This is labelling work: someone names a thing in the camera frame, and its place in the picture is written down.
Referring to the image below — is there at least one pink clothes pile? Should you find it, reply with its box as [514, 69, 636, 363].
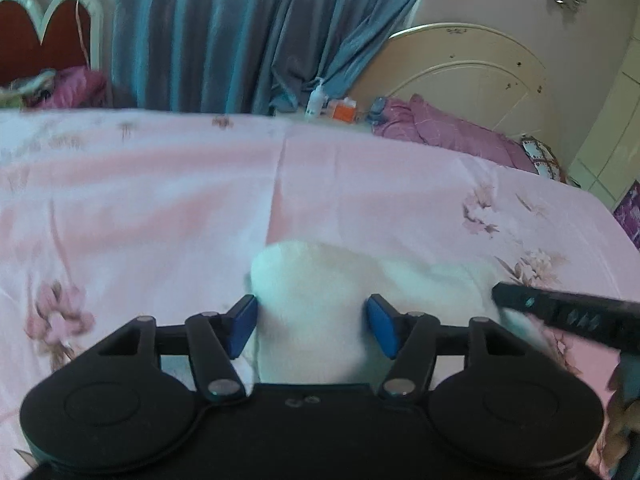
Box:
[25, 67, 108, 109]

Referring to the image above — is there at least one purple patterned cloth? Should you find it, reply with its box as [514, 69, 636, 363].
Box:
[612, 182, 640, 252]

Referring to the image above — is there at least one white knit sweater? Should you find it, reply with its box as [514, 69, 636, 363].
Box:
[245, 241, 551, 386]

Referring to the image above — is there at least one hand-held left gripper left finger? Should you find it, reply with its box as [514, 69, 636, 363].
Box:
[97, 294, 259, 403]

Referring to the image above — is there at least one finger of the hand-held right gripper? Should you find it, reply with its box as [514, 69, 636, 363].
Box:
[492, 282, 640, 352]

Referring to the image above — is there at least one orange box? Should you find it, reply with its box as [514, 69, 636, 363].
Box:
[327, 100, 357, 122]

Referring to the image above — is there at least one pink floral bedsheet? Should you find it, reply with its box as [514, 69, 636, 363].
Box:
[0, 109, 640, 480]

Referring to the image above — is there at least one white lotion bottle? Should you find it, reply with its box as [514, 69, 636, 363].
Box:
[305, 77, 329, 120]

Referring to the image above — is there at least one blue curtain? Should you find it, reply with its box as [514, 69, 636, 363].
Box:
[112, 0, 446, 115]

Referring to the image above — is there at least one floral patterned pillow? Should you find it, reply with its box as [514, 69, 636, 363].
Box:
[520, 135, 569, 184]

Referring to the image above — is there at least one hanging cord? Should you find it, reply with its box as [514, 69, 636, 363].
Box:
[74, 0, 95, 70]

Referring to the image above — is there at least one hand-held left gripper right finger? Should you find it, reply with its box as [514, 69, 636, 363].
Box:
[366, 294, 521, 402]

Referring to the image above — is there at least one cream wardrobe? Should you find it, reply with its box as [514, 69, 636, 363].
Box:
[570, 35, 640, 211]

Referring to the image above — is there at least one cream arched headboard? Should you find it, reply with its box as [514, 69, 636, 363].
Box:
[350, 22, 562, 161]

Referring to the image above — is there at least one red headboard with white trim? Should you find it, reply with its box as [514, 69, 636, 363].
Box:
[0, 0, 104, 86]

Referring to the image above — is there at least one purple blanket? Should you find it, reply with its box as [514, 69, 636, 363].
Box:
[372, 94, 540, 173]

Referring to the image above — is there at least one person's right hand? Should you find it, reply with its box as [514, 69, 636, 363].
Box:
[605, 390, 640, 480]

